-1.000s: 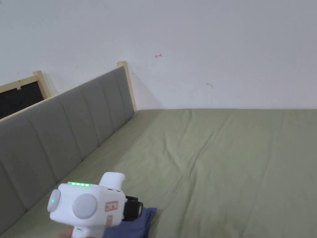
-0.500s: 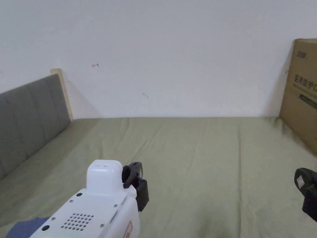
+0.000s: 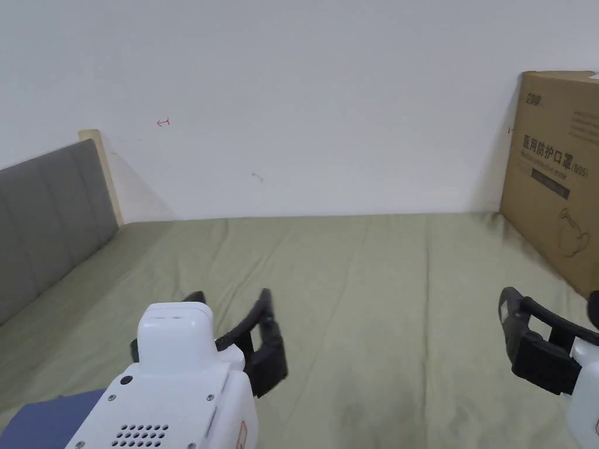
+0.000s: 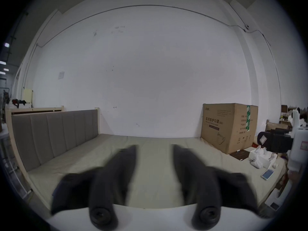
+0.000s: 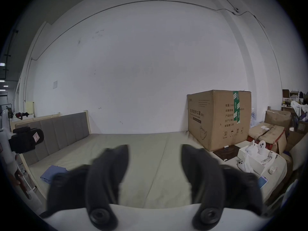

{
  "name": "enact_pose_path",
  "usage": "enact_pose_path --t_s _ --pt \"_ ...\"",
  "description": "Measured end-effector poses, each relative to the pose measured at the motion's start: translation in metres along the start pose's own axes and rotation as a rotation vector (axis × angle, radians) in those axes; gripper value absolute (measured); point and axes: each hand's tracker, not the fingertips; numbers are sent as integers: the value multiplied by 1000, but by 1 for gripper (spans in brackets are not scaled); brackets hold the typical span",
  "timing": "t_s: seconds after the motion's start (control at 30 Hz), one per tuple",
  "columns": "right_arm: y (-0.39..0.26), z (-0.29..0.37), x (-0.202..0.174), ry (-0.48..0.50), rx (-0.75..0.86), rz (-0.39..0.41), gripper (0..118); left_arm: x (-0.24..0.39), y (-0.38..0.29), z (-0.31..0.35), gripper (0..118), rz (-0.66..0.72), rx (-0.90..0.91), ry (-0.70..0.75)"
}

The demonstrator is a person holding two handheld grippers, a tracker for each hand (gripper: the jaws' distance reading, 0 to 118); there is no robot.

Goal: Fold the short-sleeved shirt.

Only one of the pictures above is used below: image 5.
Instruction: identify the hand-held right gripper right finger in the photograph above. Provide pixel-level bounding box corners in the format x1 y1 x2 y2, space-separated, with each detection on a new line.
180 145 264 230

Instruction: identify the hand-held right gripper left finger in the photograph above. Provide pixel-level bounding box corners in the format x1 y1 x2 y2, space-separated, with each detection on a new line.
40 145 129 230

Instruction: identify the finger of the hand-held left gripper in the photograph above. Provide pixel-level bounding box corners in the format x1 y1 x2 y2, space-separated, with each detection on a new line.
9 127 45 153

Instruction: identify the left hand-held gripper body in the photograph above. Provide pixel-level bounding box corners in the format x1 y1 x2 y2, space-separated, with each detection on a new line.
0 106 42 210

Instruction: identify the dark flat board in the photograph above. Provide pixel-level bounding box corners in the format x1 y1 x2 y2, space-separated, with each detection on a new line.
213 145 242 162

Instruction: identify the grey padded headboard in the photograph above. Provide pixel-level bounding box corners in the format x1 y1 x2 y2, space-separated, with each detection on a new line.
14 112 92 167

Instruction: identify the dark blue shirt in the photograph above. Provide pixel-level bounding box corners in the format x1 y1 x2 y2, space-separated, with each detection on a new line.
40 166 69 183

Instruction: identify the bed with beige sheet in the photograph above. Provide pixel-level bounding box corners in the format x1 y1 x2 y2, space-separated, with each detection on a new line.
20 130 288 210

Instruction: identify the open white box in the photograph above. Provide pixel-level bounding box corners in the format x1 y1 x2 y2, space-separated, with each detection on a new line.
237 145 279 175

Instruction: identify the phone with pale screen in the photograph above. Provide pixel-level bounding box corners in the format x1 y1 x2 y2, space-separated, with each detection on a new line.
257 175 269 189

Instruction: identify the large brown carton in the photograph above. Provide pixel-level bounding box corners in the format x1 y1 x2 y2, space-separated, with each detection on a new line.
187 90 252 152

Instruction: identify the flat carton with red tape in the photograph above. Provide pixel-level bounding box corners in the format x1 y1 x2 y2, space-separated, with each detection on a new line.
248 124 288 154

